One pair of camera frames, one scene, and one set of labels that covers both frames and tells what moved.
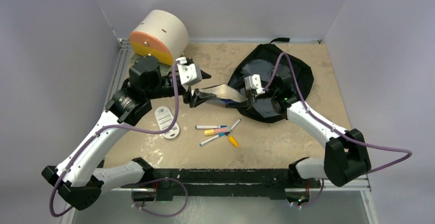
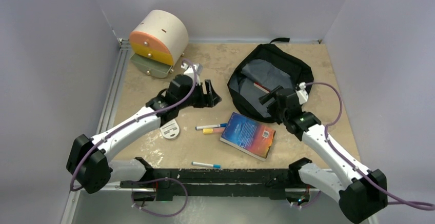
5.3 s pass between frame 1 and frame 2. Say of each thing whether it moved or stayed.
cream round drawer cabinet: stayed
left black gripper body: moved
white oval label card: stayed
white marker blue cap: stayed
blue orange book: moved
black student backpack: stayed
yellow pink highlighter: stayed
